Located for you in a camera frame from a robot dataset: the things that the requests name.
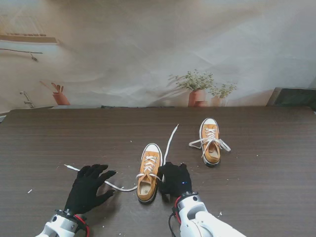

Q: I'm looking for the white shoelace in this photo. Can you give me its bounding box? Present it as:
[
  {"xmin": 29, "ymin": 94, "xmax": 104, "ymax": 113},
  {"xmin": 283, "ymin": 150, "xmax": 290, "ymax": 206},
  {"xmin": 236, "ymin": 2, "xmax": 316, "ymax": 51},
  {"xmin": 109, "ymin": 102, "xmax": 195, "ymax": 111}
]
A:
[
  {"xmin": 189, "ymin": 128, "xmax": 232, "ymax": 160},
  {"xmin": 64, "ymin": 124, "xmax": 180, "ymax": 193}
]

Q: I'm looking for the red wrist cable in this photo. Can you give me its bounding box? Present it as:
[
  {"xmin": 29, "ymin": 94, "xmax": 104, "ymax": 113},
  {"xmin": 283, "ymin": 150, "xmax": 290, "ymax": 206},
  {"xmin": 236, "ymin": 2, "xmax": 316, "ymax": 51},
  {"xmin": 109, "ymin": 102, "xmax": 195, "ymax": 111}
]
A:
[
  {"xmin": 74, "ymin": 214, "xmax": 91, "ymax": 237},
  {"xmin": 174, "ymin": 197, "xmax": 182, "ymax": 224}
]

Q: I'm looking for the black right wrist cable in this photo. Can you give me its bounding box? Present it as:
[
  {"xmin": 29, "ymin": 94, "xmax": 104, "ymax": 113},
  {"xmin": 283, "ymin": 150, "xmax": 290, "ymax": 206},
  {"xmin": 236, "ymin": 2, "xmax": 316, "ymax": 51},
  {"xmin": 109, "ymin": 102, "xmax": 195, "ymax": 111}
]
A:
[{"xmin": 168, "ymin": 213, "xmax": 177, "ymax": 237}]

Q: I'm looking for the red right wrist cable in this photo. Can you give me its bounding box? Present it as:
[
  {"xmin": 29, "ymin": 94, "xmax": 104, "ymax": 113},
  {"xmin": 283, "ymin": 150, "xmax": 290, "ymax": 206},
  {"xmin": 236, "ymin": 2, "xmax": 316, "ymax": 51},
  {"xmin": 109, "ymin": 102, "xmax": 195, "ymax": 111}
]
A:
[{"xmin": 174, "ymin": 197, "xmax": 182, "ymax": 224}]

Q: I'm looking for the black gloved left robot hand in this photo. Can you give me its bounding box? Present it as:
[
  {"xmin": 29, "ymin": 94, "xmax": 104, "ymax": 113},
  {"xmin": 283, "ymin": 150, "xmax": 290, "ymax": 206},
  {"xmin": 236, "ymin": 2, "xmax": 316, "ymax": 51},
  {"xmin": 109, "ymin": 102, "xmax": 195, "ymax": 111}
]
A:
[{"xmin": 64, "ymin": 164, "xmax": 117, "ymax": 215}]

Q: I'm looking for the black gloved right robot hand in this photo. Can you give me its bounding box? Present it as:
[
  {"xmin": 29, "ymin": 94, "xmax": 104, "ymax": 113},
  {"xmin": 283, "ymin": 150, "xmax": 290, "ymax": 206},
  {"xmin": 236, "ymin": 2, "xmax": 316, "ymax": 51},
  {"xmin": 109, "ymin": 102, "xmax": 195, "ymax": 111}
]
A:
[{"xmin": 157, "ymin": 161, "xmax": 193, "ymax": 198}]

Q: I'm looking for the red left wrist cable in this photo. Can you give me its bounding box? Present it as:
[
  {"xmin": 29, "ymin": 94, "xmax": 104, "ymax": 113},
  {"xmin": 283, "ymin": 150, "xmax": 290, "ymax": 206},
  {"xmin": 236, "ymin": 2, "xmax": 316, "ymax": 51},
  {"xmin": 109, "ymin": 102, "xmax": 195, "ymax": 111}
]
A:
[{"xmin": 74, "ymin": 214, "xmax": 91, "ymax": 237}]

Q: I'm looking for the printed kitchen backdrop cloth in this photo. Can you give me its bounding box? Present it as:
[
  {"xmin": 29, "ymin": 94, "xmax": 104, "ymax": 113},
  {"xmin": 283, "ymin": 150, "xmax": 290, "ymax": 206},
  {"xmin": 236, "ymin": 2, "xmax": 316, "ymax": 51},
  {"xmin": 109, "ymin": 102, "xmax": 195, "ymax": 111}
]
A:
[{"xmin": 0, "ymin": 0, "xmax": 316, "ymax": 109}]

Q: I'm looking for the yellow canvas sneaker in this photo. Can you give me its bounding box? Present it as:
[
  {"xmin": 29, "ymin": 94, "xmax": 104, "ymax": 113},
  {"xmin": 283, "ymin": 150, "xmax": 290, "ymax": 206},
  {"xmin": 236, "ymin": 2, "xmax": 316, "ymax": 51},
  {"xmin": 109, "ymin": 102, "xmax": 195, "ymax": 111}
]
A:
[
  {"xmin": 136, "ymin": 143, "xmax": 163, "ymax": 204},
  {"xmin": 198, "ymin": 118, "xmax": 221, "ymax": 167}
]

